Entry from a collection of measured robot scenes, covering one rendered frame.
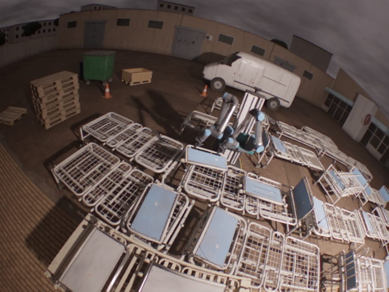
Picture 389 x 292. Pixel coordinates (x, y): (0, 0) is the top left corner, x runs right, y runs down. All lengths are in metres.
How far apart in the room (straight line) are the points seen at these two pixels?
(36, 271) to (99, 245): 1.35
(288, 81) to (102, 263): 9.96
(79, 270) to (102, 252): 0.31
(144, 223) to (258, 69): 8.59
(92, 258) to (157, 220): 0.83
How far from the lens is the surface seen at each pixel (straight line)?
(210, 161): 2.42
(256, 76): 9.17
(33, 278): 2.77
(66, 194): 3.00
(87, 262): 1.72
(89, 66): 7.33
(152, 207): 1.98
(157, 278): 1.60
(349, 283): 3.33
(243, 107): 2.72
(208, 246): 1.87
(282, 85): 9.69
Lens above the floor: 2.26
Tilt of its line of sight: 35 degrees down
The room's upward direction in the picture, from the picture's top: 17 degrees clockwise
